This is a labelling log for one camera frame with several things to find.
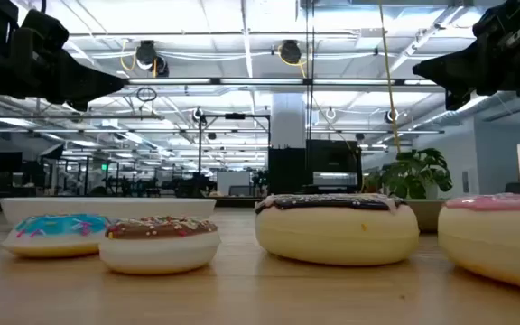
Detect white round plate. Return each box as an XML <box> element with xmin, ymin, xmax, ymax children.
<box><xmin>0</xmin><ymin>197</ymin><xmax>218</xmax><ymax>227</ymax></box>

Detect black ceiling cable reel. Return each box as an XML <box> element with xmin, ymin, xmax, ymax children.
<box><xmin>279</xmin><ymin>39</ymin><xmax>304</xmax><ymax>65</ymax></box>
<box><xmin>135</xmin><ymin>39</ymin><xmax>170</xmax><ymax>77</ymax></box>

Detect large chocolate frosted donut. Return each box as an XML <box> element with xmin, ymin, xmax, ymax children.
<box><xmin>254</xmin><ymin>193</ymin><xmax>421</xmax><ymax>267</ymax></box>

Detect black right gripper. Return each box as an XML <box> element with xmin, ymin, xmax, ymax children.
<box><xmin>412</xmin><ymin>26</ymin><xmax>520</xmax><ymax>112</ymax></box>

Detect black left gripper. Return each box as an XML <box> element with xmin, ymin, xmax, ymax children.
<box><xmin>0</xmin><ymin>42</ymin><xmax>125</xmax><ymax>112</ymax></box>

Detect small chocolate sprinkled donut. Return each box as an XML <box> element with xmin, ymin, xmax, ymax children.
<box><xmin>98</xmin><ymin>215</ymin><xmax>222</xmax><ymax>276</ymax></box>

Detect black computer case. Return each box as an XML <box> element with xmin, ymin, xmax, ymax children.
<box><xmin>305</xmin><ymin>139</ymin><xmax>363</xmax><ymax>195</ymax></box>

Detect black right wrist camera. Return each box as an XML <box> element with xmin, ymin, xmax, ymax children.
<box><xmin>471</xmin><ymin>0</ymin><xmax>520</xmax><ymax>40</ymax></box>

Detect black metal gantry frame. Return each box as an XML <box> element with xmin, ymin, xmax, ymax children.
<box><xmin>198</xmin><ymin>112</ymin><xmax>272</xmax><ymax>175</ymax></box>

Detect large pink frosted donut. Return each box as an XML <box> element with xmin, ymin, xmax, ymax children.
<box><xmin>437</xmin><ymin>192</ymin><xmax>520</xmax><ymax>293</ymax></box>

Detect black monitor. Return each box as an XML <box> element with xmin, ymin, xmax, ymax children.
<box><xmin>0</xmin><ymin>151</ymin><xmax>23</xmax><ymax>175</ymax></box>

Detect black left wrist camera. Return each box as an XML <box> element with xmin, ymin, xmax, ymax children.
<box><xmin>14</xmin><ymin>8</ymin><xmax>70</xmax><ymax>55</ymax></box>

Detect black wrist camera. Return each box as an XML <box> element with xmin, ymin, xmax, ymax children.
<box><xmin>471</xmin><ymin>0</ymin><xmax>520</xmax><ymax>40</ymax></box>
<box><xmin>14</xmin><ymin>8</ymin><xmax>70</xmax><ymax>55</ymax></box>

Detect green potted plant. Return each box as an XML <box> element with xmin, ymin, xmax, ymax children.
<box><xmin>362</xmin><ymin>147</ymin><xmax>454</xmax><ymax>200</ymax></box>

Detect black cabinet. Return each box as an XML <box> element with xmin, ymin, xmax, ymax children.
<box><xmin>267</xmin><ymin>147</ymin><xmax>308</xmax><ymax>196</ymax></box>

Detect yellow hanging cable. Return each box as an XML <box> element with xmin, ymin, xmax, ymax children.
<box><xmin>378</xmin><ymin>0</ymin><xmax>402</xmax><ymax>154</ymax></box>

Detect small blue frosted donut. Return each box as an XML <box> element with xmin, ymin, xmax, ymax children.
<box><xmin>1</xmin><ymin>213</ymin><xmax>111</xmax><ymax>259</ymax></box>

